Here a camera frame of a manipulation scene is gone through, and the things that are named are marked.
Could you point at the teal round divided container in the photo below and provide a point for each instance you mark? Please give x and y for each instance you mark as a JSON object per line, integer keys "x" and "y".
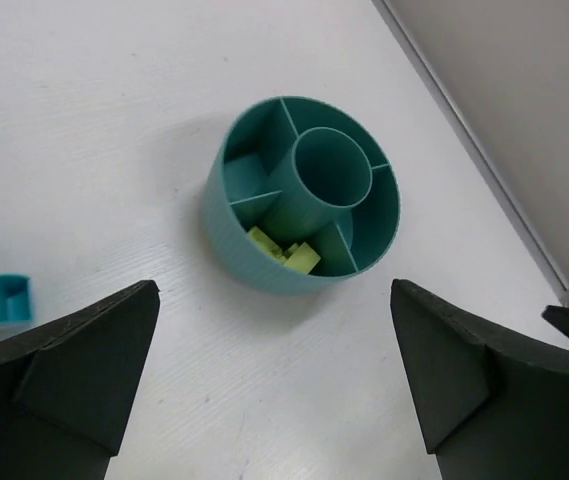
{"x": 301, "y": 170}

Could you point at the aluminium rail right edge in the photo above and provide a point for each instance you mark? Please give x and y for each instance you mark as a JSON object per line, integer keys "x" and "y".
{"x": 477, "y": 152}

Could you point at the lime lego in container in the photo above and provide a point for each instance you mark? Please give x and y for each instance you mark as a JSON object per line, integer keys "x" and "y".
{"x": 299, "y": 257}

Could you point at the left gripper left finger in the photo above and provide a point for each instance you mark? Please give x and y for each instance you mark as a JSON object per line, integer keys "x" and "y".
{"x": 67, "y": 387}

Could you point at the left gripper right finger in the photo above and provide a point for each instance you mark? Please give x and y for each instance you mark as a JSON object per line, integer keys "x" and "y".
{"x": 491, "y": 403}

